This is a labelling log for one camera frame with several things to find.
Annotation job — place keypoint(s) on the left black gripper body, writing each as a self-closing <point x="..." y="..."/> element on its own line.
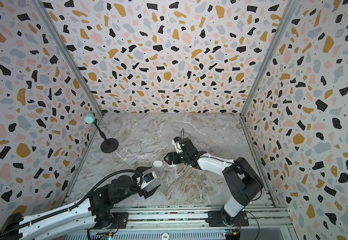
<point x="145" y="191"/>

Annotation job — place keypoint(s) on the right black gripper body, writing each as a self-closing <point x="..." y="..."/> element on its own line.
<point x="177" y="157"/>

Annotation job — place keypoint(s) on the white earbud charging case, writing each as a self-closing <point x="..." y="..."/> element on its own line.
<point x="158" y="164"/>

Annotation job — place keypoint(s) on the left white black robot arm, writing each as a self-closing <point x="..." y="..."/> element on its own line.
<point x="51" y="224"/>

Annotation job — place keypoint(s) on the poker chip 500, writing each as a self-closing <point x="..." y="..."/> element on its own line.
<point x="165" y="236"/>

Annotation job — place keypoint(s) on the mint green microphone on stand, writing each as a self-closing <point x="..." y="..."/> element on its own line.
<point x="108" y="145"/>

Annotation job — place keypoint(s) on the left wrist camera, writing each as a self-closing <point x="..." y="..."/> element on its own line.
<point x="147" y="179"/>

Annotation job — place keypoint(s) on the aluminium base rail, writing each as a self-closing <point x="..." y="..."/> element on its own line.
<point x="195" y="223"/>

